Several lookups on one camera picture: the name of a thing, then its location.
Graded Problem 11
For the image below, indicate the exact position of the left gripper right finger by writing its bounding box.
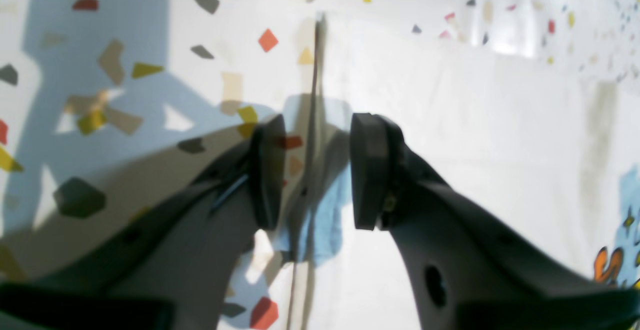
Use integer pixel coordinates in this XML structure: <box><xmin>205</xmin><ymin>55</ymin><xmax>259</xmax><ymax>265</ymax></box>
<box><xmin>349</xmin><ymin>113</ymin><xmax>639</xmax><ymax>330</ymax></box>

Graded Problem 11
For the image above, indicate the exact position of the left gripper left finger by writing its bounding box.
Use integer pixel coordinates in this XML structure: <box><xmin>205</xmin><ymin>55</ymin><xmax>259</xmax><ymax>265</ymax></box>
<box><xmin>1</xmin><ymin>114</ymin><xmax>286</xmax><ymax>330</ymax></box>

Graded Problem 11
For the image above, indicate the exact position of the white printed T-shirt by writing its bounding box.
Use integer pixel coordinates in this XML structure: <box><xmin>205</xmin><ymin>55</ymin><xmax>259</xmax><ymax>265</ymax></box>
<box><xmin>292</xmin><ymin>14</ymin><xmax>639</xmax><ymax>330</ymax></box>

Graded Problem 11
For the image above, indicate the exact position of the terrazzo patterned tablecloth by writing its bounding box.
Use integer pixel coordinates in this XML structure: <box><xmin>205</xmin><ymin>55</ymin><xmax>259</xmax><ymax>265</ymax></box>
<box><xmin>1</xmin><ymin>0</ymin><xmax>639</xmax><ymax>330</ymax></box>

